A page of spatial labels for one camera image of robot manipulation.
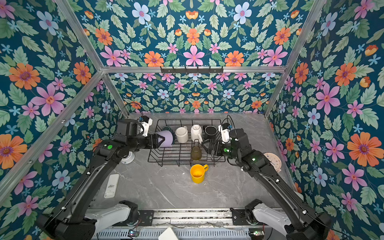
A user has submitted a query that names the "red white mug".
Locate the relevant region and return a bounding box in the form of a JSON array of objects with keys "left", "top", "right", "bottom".
[{"left": 175, "top": 126, "right": 189, "bottom": 144}]

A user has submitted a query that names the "beige round plate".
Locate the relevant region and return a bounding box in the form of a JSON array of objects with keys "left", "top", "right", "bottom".
[{"left": 264, "top": 153, "right": 282, "bottom": 173}]

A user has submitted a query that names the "black wire dish rack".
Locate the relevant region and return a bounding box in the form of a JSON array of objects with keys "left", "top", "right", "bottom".
[{"left": 148, "top": 118, "right": 226, "bottom": 167}]

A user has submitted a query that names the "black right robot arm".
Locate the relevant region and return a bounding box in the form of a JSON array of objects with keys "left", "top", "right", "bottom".
[{"left": 202, "top": 129, "right": 332, "bottom": 240}]

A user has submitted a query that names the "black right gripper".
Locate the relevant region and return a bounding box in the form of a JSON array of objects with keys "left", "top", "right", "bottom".
[{"left": 201, "top": 139, "right": 242, "bottom": 162}]

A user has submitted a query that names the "white remote control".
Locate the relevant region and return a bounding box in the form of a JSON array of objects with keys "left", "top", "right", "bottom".
[{"left": 104, "top": 174, "right": 120, "bottom": 199}]

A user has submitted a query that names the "white alarm clock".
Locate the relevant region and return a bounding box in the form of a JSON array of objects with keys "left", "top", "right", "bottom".
[{"left": 121, "top": 152, "right": 135, "bottom": 165}]

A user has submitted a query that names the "white green mug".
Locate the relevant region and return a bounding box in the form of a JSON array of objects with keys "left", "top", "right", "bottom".
[{"left": 162, "top": 126, "right": 172, "bottom": 132}]

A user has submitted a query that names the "black wall hook rail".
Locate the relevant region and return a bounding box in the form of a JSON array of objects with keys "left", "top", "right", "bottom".
[{"left": 160, "top": 67, "right": 224, "bottom": 74}]

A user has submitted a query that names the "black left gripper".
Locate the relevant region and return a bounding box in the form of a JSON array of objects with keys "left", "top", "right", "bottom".
[{"left": 127, "top": 131, "right": 167, "bottom": 151}]

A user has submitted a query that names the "white faceted mug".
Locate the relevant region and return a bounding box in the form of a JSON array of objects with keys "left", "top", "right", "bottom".
[{"left": 191, "top": 125, "right": 203, "bottom": 144}]

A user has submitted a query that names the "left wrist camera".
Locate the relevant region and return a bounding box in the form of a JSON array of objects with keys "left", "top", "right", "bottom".
[{"left": 139, "top": 116, "right": 153, "bottom": 137}]

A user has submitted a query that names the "black mug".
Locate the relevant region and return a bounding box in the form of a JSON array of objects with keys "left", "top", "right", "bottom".
[{"left": 203, "top": 125, "right": 218, "bottom": 140}]

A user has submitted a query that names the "lavender cup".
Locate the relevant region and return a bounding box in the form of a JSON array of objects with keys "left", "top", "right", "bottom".
[{"left": 157, "top": 130, "right": 174, "bottom": 148}]

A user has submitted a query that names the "yellow mug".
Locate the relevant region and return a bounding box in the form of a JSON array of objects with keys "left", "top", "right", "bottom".
[{"left": 190, "top": 164, "right": 209, "bottom": 184}]

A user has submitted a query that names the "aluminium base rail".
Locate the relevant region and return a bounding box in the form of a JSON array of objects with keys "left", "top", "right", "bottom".
[{"left": 140, "top": 208, "right": 256, "bottom": 229}]

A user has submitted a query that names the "olive green glass cup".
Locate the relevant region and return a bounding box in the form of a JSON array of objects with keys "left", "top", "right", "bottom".
[{"left": 191, "top": 145, "right": 202, "bottom": 161}]

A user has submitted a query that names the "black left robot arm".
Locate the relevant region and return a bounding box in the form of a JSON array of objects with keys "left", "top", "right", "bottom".
[{"left": 36, "top": 119, "right": 165, "bottom": 240}]

